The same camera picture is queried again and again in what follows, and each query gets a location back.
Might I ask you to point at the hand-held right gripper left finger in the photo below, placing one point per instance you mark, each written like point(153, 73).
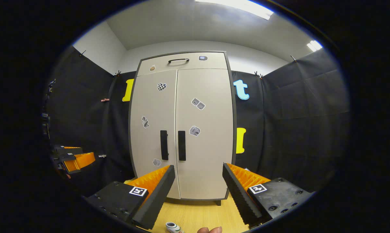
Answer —
point(159, 191)

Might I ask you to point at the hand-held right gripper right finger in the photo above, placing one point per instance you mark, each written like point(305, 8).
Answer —
point(237, 194)

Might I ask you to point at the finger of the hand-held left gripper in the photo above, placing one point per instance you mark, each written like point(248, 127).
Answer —
point(68, 150)
point(80, 161)

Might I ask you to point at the white plastic bottle green label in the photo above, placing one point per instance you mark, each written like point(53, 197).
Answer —
point(173, 227)

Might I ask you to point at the grey cabinet door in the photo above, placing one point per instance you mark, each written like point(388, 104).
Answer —
point(211, 155)
point(152, 110)

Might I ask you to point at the grey cabinet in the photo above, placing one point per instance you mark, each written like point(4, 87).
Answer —
point(217, 202)

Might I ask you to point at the beige cabinet drawer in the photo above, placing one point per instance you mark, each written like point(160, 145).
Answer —
point(214, 63)

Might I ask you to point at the black backdrop cloth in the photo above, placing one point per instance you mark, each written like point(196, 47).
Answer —
point(295, 123)

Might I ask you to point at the small ceiling light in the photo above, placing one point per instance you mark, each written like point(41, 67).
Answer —
point(314, 46)

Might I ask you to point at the long ceiling light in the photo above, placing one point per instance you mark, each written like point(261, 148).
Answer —
point(240, 6)

